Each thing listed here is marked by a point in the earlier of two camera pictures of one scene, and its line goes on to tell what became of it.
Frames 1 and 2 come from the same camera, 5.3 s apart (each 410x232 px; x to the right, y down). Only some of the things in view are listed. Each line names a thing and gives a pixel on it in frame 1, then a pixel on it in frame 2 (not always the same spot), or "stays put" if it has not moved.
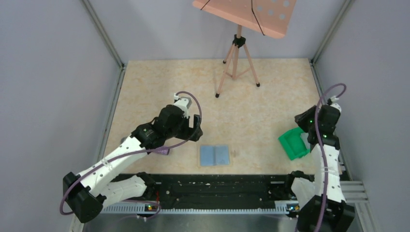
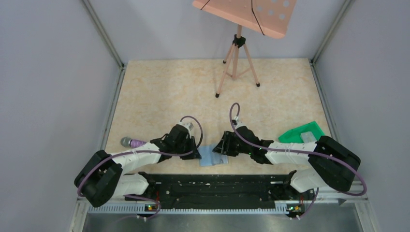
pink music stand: (270, 17) stays put
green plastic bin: (293, 143) stays put
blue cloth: (214, 155) stays put
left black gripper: (189, 131) → (191, 141)
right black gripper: (300, 119) → (224, 146)
